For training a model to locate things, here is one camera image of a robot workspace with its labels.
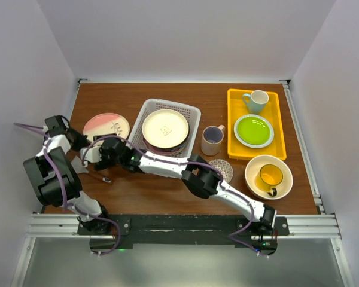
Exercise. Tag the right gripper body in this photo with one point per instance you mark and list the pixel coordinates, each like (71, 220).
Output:
(106, 162)

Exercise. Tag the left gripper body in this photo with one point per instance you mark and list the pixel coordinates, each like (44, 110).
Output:
(79, 139)

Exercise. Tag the pink cream branch plate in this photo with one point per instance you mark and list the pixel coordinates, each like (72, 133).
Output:
(106, 124)

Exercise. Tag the red rimmed cream plate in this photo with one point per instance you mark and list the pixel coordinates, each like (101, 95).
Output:
(166, 144)

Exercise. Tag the pink dotted scalloped plate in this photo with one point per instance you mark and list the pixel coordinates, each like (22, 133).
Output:
(159, 151)

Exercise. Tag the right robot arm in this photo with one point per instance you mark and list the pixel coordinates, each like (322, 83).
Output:
(201, 179)

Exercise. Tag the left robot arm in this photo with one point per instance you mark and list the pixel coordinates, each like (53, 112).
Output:
(54, 179)

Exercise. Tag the white plastic basket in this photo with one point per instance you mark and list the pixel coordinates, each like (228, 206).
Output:
(191, 114)

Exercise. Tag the pink purple mug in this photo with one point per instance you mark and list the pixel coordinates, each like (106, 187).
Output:
(212, 138)

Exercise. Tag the purple patterned small bowl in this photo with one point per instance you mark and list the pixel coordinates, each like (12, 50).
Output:
(224, 167)

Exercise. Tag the yellow plastic tray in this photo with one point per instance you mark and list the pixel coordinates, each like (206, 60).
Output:
(236, 108)

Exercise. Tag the lime green plate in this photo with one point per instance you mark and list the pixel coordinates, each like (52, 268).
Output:
(253, 131)

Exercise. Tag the cream ceramic bowl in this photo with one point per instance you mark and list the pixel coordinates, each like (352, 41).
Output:
(254, 166)

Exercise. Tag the light blue mug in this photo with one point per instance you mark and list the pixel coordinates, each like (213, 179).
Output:
(255, 101)

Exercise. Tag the yellow glass cup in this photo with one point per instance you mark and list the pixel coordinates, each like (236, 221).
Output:
(268, 178)

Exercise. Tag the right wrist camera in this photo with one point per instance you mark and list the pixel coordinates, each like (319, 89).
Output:
(90, 155)

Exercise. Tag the spatula with wooden handle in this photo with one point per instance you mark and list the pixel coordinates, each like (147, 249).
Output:
(80, 169)

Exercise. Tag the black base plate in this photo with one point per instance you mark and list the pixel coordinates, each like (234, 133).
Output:
(196, 230)

